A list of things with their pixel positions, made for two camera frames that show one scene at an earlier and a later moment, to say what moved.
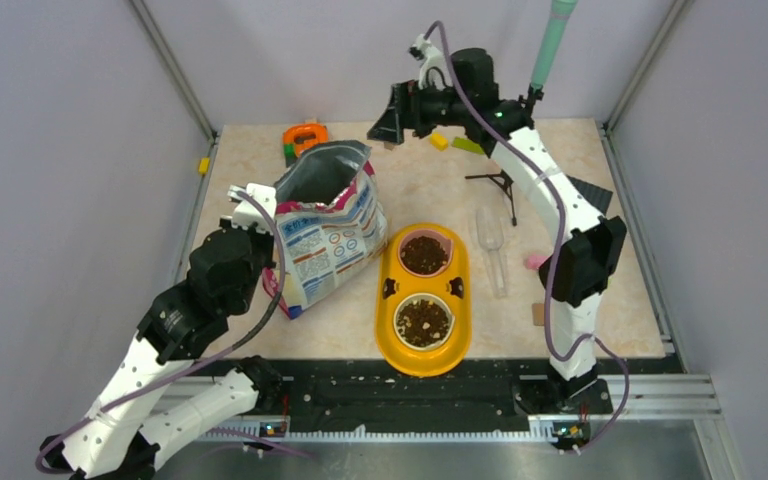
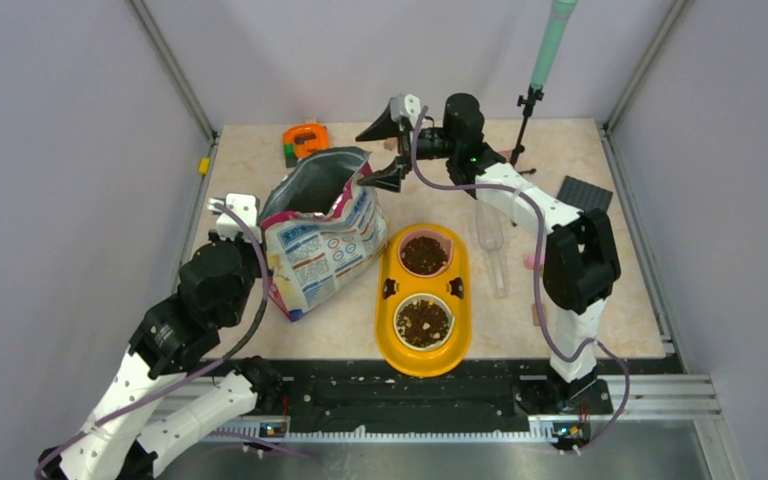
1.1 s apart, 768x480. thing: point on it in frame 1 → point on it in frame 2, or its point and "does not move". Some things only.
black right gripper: (405, 99) → (389, 178)
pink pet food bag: (334, 220) does not move
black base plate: (442, 394) does not move
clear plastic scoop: (490, 231) does not move
